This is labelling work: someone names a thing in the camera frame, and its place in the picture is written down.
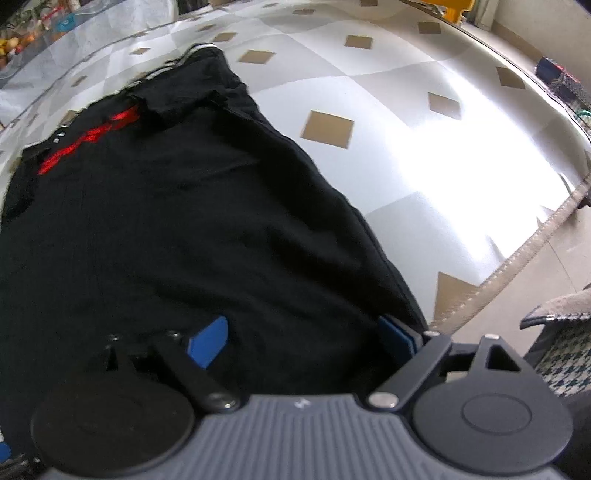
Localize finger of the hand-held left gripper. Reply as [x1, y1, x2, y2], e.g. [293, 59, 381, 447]
[0, 442, 35, 480]

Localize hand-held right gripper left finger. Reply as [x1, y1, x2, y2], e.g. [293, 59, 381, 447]
[104, 316, 241, 411]

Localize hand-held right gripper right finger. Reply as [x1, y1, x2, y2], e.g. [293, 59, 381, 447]
[370, 316, 539, 411]

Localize black t-shirt red print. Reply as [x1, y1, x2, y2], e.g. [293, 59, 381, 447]
[0, 44, 428, 462]

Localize houndstooth fabric chair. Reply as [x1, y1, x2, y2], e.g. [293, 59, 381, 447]
[519, 291, 591, 400]

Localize dark blue red box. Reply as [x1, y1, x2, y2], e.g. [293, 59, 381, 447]
[538, 58, 591, 107]

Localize cabinet with grey patterned cover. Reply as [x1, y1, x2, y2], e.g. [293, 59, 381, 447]
[0, 0, 181, 93]

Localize yellow plastic chair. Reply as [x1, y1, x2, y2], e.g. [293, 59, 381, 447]
[413, 0, 478, 24]

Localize red-lid plastic container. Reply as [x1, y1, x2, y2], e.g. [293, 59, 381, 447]
[41, 9, 77, 34]

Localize fruit basket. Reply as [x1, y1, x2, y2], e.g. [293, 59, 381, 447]
[0, 28, 33, 65]

